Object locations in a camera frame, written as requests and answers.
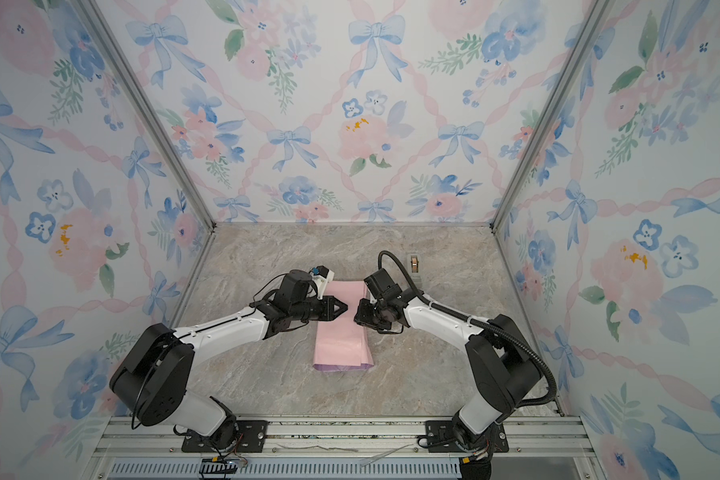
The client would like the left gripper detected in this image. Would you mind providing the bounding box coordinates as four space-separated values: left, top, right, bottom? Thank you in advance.
291 296 350 324

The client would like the purple wrapping paper sheet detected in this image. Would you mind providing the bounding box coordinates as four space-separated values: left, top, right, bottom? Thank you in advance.
313 281 374 372

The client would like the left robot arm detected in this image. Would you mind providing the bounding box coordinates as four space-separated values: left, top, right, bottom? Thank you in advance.
109 266 348 451

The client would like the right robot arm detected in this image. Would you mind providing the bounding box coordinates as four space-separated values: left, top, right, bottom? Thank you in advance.
354 291 546 451

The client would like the beige tape dispenser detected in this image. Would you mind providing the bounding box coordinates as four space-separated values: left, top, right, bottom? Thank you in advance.
405 253 423 289

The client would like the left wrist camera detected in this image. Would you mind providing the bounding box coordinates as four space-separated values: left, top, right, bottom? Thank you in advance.
310 266 334 299

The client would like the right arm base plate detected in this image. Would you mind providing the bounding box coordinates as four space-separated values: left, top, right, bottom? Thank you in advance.
417 420 509 455

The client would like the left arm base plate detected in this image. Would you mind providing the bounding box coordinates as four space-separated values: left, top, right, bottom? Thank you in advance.
181 420 269 455

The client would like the black corrugated cable conduit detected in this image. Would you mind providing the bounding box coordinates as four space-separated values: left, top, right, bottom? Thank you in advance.
377 250 558 424

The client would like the aluminium front rail frame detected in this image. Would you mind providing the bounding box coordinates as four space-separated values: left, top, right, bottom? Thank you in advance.
83 416 605 479

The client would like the white slotted cable duct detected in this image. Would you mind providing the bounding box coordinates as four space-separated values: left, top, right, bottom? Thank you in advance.
99 457 462 479

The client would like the left aluminium corner post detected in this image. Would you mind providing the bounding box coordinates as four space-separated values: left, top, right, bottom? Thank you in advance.
71 0 216 231

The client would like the aluminium corner post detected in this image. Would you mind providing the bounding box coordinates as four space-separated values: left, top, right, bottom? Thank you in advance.
71 0 216 231
490 0 612 235

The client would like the right aluminium corner post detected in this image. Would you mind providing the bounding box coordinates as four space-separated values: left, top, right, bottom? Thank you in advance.
490 0 612 235

